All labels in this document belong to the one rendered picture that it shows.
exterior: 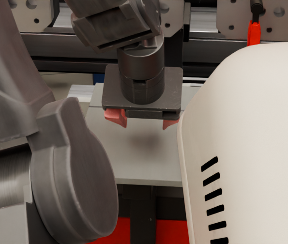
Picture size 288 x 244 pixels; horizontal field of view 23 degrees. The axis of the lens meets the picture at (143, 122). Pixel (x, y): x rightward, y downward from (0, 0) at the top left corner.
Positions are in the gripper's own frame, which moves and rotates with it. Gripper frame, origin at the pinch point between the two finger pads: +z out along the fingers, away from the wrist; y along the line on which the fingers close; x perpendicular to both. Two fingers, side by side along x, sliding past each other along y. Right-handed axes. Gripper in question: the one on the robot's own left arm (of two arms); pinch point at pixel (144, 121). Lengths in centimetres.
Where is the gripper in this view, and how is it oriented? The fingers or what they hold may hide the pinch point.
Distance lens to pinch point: 99.1
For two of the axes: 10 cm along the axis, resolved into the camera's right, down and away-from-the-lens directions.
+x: -0.8, 8.6, -5.0
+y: -10.0, -0.5, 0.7
